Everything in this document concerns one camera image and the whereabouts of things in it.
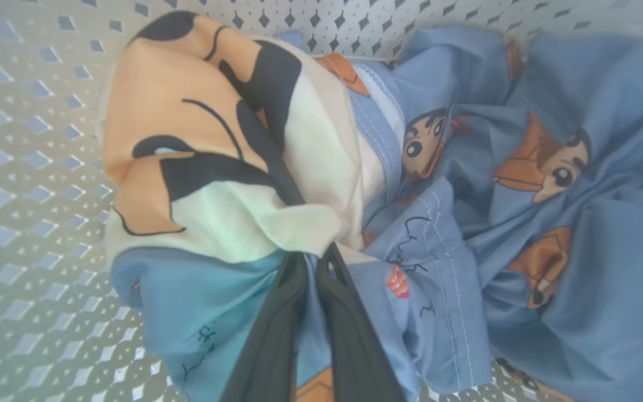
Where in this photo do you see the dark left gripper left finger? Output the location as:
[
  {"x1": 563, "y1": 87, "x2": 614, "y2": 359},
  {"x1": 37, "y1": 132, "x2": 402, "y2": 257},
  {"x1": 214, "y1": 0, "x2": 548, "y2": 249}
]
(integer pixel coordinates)
[{"x1": 220, "y1": 251, "x2": 308, "y2": 402}]

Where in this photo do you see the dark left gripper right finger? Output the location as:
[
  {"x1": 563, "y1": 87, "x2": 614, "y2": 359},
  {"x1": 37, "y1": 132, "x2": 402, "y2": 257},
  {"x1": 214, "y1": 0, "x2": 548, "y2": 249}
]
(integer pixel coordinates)
[{"x1": 316, "y1": 243, "x2": 406, "y2": 402}]

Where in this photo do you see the blue garment with cream print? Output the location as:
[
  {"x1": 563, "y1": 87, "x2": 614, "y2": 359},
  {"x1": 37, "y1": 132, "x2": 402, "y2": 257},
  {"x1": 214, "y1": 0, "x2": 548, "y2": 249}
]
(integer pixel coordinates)
[{"x1": 98, "y1": 10, "x2": 411, "y2": 402}]

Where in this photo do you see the blue cartoon print garment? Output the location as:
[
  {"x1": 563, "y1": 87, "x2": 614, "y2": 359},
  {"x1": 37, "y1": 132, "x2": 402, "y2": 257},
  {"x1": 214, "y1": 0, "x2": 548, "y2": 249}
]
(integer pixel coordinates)
[{"x1": 277, "y1": 22, "x2": 643, "y2": 402}]

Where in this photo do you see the cream perforated laundry basket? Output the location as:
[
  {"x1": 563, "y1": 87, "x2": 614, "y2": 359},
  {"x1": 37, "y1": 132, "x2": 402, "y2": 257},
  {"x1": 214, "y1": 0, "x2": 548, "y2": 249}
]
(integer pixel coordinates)
[{"x1": 0, "y1": 0, "x2": 643, "y2": 402}]

